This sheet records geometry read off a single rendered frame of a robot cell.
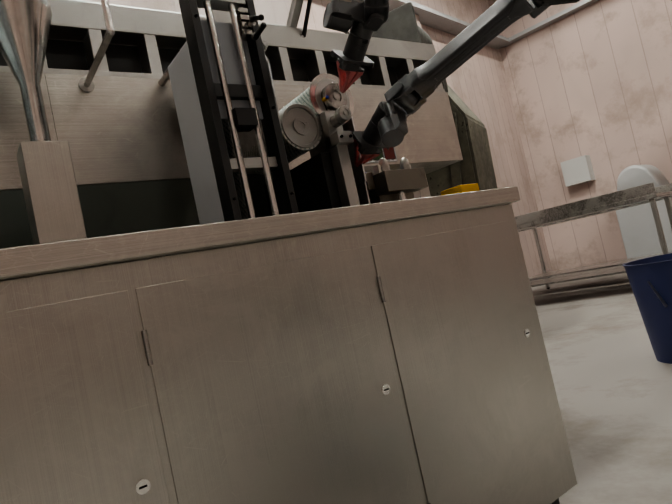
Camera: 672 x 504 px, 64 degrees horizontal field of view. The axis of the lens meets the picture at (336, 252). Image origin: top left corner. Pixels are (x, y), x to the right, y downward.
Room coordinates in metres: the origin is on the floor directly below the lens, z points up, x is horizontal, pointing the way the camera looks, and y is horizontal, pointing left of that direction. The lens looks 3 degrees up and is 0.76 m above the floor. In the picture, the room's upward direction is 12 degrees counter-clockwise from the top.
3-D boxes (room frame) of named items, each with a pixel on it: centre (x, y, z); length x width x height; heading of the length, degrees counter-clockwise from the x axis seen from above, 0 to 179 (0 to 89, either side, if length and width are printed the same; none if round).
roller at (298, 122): (1.49, 0.09, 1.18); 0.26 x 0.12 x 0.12; 36
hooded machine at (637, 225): (7.69, -4.54, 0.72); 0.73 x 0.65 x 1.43; 46
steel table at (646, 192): (5.81, -2.50, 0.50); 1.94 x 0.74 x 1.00; 48
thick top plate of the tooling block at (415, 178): (1.70, -0.13, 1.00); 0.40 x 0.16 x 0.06; 36
